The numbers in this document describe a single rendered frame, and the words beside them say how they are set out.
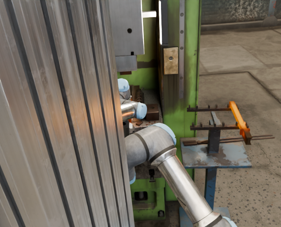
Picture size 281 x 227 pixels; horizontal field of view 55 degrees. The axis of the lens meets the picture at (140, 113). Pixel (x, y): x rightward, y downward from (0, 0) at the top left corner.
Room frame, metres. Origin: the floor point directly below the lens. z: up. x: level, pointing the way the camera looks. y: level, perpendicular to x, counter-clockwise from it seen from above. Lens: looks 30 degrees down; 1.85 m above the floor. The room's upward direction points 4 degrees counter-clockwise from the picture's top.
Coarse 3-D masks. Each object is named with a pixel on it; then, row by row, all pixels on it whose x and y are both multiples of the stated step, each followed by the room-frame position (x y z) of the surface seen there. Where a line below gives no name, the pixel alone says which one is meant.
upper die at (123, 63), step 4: (132, 52) 1.59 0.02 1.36; (116, 56) 1.54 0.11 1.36; (120, 56) 1.54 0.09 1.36; (124, 56) 1.54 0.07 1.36; (128, 56) 1.54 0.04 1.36; (132, 56) 1.54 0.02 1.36; (136, 56) 1.64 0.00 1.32; (116, 60) 1.54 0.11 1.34; (120, 60) 1.54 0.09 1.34; (124, 60) 1.54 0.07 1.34; (128, 60) 1.54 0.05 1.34; (132, 60) 1.54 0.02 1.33; (136, 60) 1.57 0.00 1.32; (116, 64) 1.54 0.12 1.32; (120, 64) 1.54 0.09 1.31; (124, 64) 1.54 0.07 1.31; (128, 64) 1.54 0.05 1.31; (132, 64) 1.54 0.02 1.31; (136, 64) 1.54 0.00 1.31; (116, 68) 1.54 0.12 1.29; (120, 68) 1.54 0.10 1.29; (124, 68) 1.54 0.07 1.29; (128, 68) 1.54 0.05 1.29; (132, 68) 1.54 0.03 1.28; (136, 68) 1.54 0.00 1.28
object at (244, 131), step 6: (234, 102) 1.48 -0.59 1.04; (234, 108) 1.41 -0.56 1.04; (234, 114) 1.36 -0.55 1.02; (240, 114) 1.33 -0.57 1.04; (240, 120) 1.27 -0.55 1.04; (240, 126) 1.22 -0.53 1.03; (240, 132) 1.18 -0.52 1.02; (246, 132) 1.13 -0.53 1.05; (246, 138) 1.12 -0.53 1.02; (246, 144) 1.09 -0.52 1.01
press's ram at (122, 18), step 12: (120, 0) 1.54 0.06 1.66; (132, 0) 1.54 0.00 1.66; (120, 12) 1.54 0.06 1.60; (132, 12) 1.54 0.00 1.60; (144, 12) 1.72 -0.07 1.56; (120, 24) 1.54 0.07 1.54; (132, 24) 1.54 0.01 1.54; (120, 36) 1.54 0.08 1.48; (132, 36) 1.54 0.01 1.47; (120, 48) 1.54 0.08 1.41; (132, 48) 1.54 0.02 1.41
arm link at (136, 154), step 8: (128, 136) 0.84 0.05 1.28; (136, 136) 0.83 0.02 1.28; (128, 144) 0.80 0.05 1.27; (136, 144) 0.80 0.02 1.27; (128, 152) 0.78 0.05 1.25; (136, 152) 0.78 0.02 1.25; (144, 152) 0.79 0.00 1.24; (128, 160) 0.77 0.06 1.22; (136, 160) 0.77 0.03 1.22; (144, 160) 0.79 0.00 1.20; (128, 168) 0.79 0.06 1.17
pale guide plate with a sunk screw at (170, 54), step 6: (168, 48) 1.65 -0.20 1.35; (174, 48) 1.65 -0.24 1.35; (168, 54) 1.65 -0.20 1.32; (174, 54) 1.65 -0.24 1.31; (168, 60) 1.65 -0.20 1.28; (174, 60) 1.65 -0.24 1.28; (168, 66) 1.65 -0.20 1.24; (174, 66) 1.65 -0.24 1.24; (168, 72) 1.65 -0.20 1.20; (174, 72) 1.65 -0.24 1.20
